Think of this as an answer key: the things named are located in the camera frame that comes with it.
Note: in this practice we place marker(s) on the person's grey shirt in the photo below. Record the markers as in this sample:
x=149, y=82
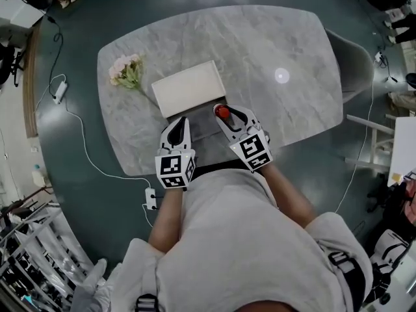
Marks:
x=234, y=239

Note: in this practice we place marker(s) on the person's left forearm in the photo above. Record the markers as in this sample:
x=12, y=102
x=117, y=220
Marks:
x=165, y=219

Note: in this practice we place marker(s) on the pink flower bouquet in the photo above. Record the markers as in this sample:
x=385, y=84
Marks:
x=125, y=73

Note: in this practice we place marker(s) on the grey shell chair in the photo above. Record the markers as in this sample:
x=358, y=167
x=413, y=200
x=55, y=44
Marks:
x=352, y=67

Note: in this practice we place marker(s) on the metal shelf rack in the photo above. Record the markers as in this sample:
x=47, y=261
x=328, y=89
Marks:
x=29, y=249

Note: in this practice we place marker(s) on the person's right forearm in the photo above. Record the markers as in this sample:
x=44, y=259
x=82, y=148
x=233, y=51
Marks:
x=286, y=193

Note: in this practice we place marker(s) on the person's black trousers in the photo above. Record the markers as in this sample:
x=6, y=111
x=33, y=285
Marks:
x=224, y=166

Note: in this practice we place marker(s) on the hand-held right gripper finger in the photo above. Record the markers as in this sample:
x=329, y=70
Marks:
x=225, y=128
x=250, y=117

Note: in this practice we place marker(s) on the white machine with black joints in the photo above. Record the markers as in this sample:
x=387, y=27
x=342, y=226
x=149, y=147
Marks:
x=388, y=250

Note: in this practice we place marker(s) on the white desk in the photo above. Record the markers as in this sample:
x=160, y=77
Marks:
x=19, y=13

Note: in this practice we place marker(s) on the long white power strip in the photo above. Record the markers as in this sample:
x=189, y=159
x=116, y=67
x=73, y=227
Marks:
x=59, y=89

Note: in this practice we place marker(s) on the short white power strip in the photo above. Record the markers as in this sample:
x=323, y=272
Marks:
x=150, y=198

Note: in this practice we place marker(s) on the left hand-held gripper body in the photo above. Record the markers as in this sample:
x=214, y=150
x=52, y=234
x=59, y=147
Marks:
x=174, y=169

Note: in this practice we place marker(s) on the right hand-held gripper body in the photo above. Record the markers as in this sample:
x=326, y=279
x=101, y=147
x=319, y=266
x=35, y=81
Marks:
x=252, y=151

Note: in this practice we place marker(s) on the white frame rack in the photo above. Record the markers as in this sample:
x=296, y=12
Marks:
x=370, y=123

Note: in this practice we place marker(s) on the white side table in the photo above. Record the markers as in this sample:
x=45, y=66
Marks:
x=401, y=141

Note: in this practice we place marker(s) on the white box with grey inside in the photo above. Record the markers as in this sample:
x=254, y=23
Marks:
x=188, y=88

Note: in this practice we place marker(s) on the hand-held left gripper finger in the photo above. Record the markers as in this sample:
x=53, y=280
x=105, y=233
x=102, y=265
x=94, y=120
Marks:
x=187, y=135
x=165, y=135

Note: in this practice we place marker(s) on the black office chair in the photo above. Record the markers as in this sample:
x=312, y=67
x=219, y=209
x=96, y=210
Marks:
x=8, y=62

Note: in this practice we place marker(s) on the small red-capped bottle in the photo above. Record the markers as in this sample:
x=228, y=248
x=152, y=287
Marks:
x=223, y=111

